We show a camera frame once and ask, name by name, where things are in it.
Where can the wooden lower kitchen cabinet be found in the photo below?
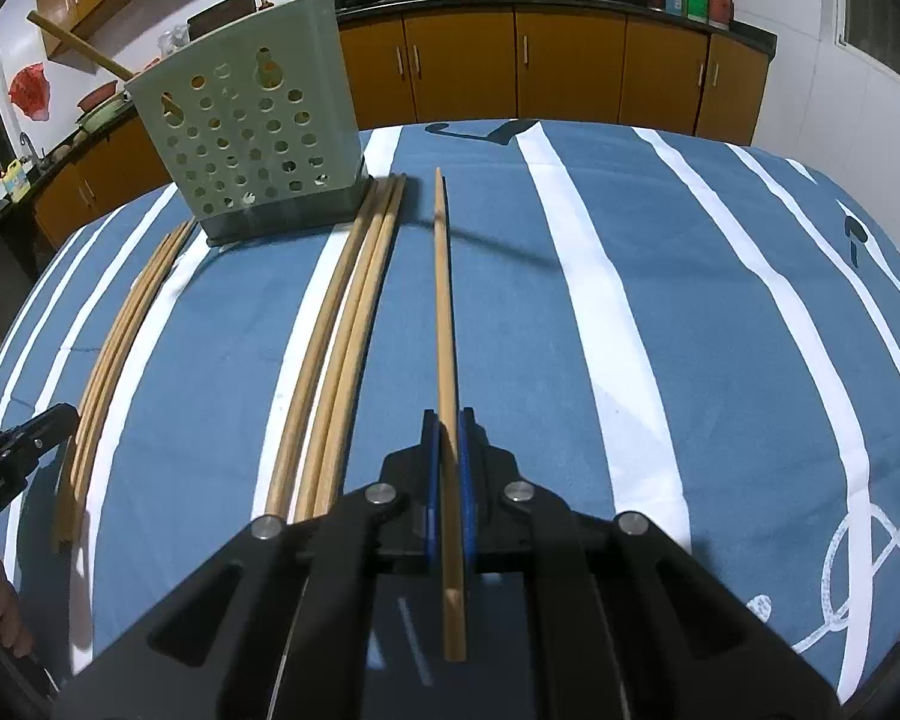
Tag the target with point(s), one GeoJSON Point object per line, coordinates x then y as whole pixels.
{"type": "Point", "coordinates": [457, 67]}

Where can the blue white striped tablecloth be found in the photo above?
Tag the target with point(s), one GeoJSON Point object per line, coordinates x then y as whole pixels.
{"type": "Point", "coordinates": [697, 352]}

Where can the green basin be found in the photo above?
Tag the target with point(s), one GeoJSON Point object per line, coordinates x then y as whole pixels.
{"type": "Point", "coordinates": [105, 116]}

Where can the clear chopstick holder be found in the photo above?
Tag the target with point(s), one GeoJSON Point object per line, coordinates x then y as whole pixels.
{"type": "Point", "coordinates": [300, 52]}

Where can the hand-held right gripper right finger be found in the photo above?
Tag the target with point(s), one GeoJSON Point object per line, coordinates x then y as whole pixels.
{"type": "Point", "coordinates": [468, 480]}

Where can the hanging red plastic bag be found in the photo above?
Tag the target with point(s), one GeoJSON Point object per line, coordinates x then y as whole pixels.
{"type": "Point", "coordinates": [30, 90]}

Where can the wooden chopstick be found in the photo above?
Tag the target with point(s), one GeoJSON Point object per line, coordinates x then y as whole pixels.
{"type": "Point", "coordinates": [75, 43]}
{"type": "Point", "coordinates": [94, 390]}
{"type": "Point", "coordinates": [106, 390]}
{"type": "Point", "coordinates": [118, 390]}
{"type": "Point", "coordinates": [444, 315]}
{"type": "Point", "coordinates": [343, 390]}
{"type": "Point", "coordinates": [322, 390]}

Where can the three chopsticks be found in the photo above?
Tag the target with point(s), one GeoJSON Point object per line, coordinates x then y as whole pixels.
{"type": "Point", "coordinates": [301, 390]}

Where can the black kitchen countertop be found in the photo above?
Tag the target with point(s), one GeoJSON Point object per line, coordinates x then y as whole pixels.
{"type": "Point", "coordinates": [570, 0]}

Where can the metal faucet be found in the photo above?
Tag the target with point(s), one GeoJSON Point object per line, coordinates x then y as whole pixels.
{"type": "Point", "coordinates": [28, 146]}

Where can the clear glass jug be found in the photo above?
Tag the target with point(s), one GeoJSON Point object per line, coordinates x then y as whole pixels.
{"type": "Point", "coordinates": [172, 41]}

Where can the yellow detergent bottle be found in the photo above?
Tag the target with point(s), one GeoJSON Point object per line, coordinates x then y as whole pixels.
{"type": "Point", "coordinates": [16, 178]}

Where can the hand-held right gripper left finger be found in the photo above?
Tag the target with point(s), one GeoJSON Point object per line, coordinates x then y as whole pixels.
{"type": "Point", "coordinates": [429, 487]}

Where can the dark cutting board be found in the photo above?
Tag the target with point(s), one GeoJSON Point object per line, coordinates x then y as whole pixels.
{"type": "Point", "coordinates": [221, 15]}

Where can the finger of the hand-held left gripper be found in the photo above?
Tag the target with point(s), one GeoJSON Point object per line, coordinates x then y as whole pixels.
{"type": "Point", "coordinates": [22, 450]}

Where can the red basin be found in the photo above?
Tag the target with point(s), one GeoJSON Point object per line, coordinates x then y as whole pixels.
{"type": "Point", "coordinates": [99, 95]}

